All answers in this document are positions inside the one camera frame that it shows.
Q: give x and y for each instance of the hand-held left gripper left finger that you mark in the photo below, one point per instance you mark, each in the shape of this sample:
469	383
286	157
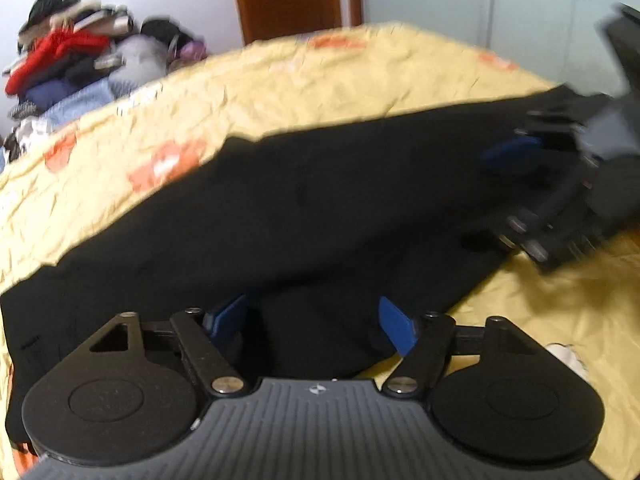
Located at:
227	317

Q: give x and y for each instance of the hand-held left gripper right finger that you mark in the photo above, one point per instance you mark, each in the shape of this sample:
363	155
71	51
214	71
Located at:
397	327

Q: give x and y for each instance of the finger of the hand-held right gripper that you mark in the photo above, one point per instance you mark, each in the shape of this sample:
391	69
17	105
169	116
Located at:
510	154
545	240

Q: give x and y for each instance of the black pants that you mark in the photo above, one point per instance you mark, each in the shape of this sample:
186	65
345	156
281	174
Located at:
325	200

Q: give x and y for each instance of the yellow carrot print blanket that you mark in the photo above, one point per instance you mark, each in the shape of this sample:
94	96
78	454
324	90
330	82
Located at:
310	80

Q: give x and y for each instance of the blue bed cover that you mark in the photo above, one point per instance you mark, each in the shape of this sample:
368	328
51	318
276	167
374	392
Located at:
75	102

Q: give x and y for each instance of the purple cloth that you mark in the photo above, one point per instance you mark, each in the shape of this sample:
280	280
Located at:
192	51

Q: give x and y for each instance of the black jacket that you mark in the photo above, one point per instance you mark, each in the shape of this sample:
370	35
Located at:
162	32

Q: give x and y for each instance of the pile of folded clothes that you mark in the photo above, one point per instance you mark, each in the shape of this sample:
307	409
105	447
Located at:
65	60

